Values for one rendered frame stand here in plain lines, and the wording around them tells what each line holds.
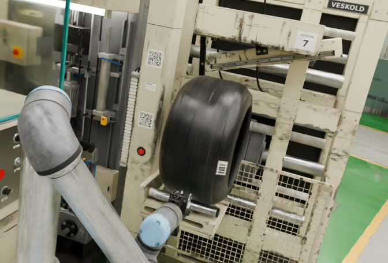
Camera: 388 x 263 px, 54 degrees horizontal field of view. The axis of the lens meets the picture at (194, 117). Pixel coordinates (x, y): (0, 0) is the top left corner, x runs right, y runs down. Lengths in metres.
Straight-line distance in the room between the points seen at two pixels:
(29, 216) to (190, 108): 0.74
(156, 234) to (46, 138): 0.50
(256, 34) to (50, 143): 1.23
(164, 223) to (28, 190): 0.41
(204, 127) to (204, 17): 0.63
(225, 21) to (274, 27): 0.24
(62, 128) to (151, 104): 0.90
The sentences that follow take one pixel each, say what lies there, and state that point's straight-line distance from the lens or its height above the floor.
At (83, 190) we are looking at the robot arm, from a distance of 0.95.
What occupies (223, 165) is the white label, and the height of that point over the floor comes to 1.18.
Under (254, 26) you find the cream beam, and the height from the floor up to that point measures 1.72.
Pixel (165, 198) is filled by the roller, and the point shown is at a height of 0.90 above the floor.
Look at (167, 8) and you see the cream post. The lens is 1.70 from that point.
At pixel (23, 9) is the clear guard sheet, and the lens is 1.44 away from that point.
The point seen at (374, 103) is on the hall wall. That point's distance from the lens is 10.80.
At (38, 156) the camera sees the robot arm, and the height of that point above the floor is 1.38.
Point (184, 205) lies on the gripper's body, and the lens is 1.41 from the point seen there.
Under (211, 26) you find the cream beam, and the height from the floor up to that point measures 1.69.
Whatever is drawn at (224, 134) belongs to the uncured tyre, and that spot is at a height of 1.30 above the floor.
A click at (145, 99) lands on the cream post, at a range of 1.77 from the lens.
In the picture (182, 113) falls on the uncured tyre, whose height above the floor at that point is 1.34.
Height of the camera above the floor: 1.74
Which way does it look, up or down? 16 degrees down
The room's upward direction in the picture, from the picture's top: 10 degrees clockwise
